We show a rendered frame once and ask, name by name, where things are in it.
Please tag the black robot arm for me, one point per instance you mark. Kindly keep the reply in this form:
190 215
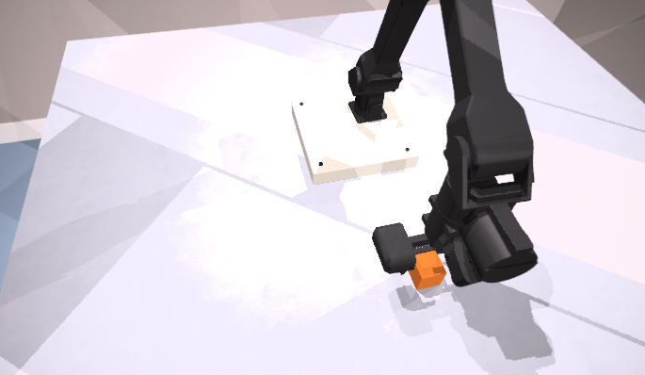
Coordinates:
487 135

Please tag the orange block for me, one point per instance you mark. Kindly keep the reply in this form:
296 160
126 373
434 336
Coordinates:
428 270

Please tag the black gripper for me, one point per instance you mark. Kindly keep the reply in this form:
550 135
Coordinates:
397 251

